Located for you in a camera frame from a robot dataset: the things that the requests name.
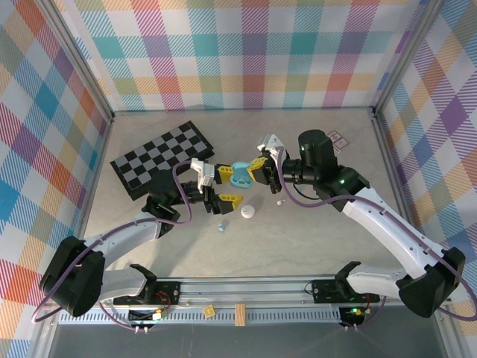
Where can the blue earbud charging case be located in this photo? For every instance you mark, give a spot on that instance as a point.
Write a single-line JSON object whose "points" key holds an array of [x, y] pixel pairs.
{"points": [[241, 181]]}

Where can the white round earbud case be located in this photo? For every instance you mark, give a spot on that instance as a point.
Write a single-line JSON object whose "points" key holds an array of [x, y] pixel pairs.
{"points": [[248, 212]]}

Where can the blue earbud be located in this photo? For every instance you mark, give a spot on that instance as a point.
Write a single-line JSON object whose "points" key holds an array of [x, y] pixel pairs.
{"points": [[222, 228]]}

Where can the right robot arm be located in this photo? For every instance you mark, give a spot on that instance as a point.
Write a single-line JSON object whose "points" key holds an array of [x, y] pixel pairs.
{"points": [[391, 233]]}

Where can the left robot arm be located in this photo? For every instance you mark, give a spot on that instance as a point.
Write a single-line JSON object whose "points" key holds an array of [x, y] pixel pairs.
{"points": [[71, 283]]}

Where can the playing card box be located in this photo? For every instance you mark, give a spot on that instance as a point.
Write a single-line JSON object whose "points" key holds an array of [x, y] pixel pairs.
{"points": [[341, 143]]}

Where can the black grey chessboard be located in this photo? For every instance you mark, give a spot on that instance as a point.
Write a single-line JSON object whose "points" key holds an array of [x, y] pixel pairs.
{"points": [[167, 143]]}

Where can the yellow letter cube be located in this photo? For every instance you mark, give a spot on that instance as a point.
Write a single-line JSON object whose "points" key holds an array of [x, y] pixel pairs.
{"points": [[209, 311]]}

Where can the wooden block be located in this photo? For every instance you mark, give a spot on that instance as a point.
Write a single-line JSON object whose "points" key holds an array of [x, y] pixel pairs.
{"points": [[240, 315]]}

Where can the black controller box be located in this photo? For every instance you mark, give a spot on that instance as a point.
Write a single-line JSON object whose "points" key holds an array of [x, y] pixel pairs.
{"points": [[143, 316], [352, 317]]}

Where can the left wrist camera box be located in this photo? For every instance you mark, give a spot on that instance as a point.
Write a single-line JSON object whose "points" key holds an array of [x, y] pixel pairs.
{"points": [[203, 175]]}

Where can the aluminium back rail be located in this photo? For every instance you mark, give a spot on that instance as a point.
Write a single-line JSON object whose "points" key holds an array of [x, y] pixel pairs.
{"points": [[242, 110]]}

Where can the aluminium side rail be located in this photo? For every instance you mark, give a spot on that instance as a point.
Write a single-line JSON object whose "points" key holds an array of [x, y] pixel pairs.
{"points": [[98, 168], [391, 168]]}

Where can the aluminium mounting rail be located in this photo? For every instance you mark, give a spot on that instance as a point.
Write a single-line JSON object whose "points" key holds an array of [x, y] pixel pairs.
{"points": [[242, 292]]}

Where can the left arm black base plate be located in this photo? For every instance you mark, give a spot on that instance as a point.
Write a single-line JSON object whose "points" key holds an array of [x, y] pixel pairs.
{"points": [[172, 287]]}

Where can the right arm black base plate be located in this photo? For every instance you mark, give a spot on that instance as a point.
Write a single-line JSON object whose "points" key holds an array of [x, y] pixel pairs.
{"points": [[324, 289]]}

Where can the aluminium frame post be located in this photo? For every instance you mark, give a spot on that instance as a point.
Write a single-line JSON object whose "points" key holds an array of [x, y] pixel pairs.
{"points": [[405, 56], [82, 61]]}

